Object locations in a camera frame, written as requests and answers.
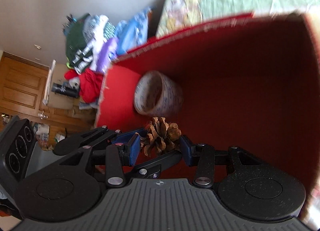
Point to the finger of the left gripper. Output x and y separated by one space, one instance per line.
125 137
153 168

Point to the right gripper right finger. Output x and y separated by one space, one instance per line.
205 158

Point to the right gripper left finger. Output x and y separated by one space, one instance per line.
116 156

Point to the brown pine cone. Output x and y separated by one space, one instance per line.
161 136

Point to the packing tape roll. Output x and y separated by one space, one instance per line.
157 95

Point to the black cylinder bottle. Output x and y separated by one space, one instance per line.
65 90

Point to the cardboard boxes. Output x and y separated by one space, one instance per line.
59 109

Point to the large red cardboard box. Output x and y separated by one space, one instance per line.
248 82

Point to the pile of clothes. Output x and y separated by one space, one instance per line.
93 43

